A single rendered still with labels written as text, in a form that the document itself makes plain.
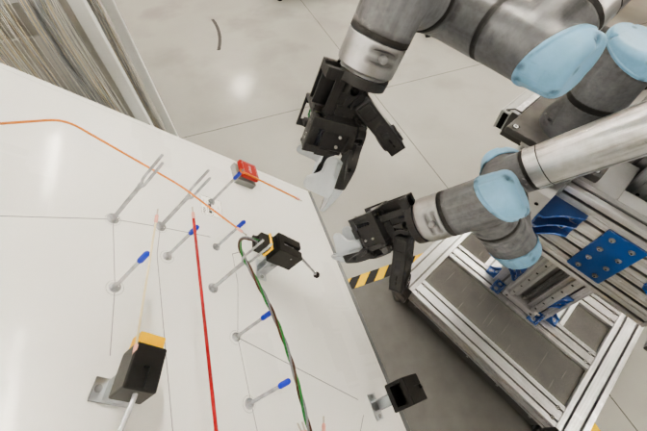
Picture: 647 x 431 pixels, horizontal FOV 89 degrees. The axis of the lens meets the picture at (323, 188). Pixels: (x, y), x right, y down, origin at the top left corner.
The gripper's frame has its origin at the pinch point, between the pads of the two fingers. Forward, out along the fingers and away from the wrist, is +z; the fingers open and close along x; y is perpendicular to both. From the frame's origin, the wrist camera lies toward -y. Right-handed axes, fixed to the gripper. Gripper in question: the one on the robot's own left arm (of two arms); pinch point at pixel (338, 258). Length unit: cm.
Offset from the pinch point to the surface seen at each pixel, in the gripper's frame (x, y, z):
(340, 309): -4.7, -13.2, 10.3
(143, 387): 40.9, 4.5, -4.4
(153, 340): 37.7, 7.6, -2.4
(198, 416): 35.2, -4.4, 2.3
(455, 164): -184, -12, 22
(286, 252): 10.6, 6.7, 1.9
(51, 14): 18, 71, 26
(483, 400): -77, -100, 25
